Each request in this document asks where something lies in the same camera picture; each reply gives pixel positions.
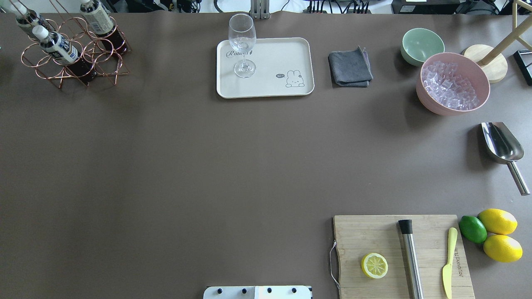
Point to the yellow plastic knife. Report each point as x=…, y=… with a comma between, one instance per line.
x=447, y=269

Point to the green bowl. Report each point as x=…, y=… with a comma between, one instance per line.
x=418, y=44

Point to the grey folded cloth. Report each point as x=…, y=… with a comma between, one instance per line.
x=350, y=68

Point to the steel muddler black tip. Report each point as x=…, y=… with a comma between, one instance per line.
x=407, y=233

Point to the yellow lemon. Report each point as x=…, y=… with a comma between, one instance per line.
x=498, y=221
x=503, y=248

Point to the clear wine glass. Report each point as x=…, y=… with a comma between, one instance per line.
x=242, y=38

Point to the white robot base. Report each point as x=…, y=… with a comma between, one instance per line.
x=259, y=292

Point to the clear ice cubes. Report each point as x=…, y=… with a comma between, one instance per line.
x=448, y=88

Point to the metal ice scoop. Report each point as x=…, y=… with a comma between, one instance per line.
x=504, y=148

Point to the half lemon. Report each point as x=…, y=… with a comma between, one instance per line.
x=374, y=265

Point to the pink bowl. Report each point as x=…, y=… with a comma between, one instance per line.
x=466, y=68

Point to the wooden stand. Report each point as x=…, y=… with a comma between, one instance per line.
x=490, y=59

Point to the cream rabbit tray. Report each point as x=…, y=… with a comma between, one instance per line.
x=283, y=68

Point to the bamboo cutting board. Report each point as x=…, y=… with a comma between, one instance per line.
x=358, y=235

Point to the copper wire bottle basket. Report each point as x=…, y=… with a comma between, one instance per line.
x=80, y=47

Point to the green lime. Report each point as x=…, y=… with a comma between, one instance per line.
x=473, y=229

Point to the tea bottle white cap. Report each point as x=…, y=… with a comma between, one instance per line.
x=63, y=52
x=103, y=26
x=27, y=18

